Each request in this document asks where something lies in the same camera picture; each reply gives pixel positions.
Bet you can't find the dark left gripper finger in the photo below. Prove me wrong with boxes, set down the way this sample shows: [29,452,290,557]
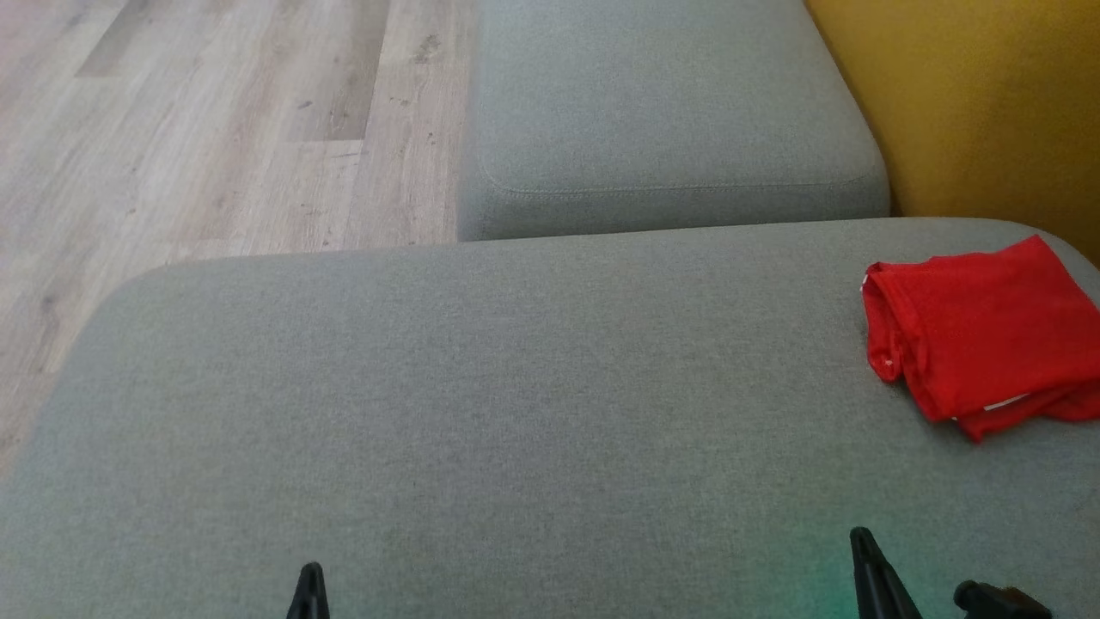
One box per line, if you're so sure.
[287,562,331,619]

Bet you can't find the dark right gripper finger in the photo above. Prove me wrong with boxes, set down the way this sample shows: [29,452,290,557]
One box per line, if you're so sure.
[850,526,926,619]

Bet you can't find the red shorts with white lining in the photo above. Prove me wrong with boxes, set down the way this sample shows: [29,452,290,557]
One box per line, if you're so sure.
[861,235,1100,444]

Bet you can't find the large grey seat cushion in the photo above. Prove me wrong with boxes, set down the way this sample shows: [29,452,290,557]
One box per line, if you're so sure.
[0,217,1100,619]

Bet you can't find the large yellow sofa back cushion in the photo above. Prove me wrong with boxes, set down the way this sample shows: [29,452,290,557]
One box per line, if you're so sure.
[805,0,1100,267]

